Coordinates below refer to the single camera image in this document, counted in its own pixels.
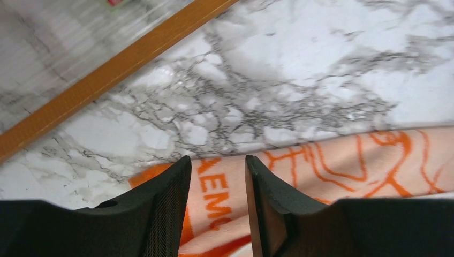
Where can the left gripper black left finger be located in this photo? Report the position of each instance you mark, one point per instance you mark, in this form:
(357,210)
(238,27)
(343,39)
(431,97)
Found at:
(145,221)

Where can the orange white towel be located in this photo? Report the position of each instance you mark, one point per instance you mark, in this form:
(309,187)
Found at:
(402,163)

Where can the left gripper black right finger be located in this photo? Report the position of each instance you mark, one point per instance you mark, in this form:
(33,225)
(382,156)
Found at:
(285,222)

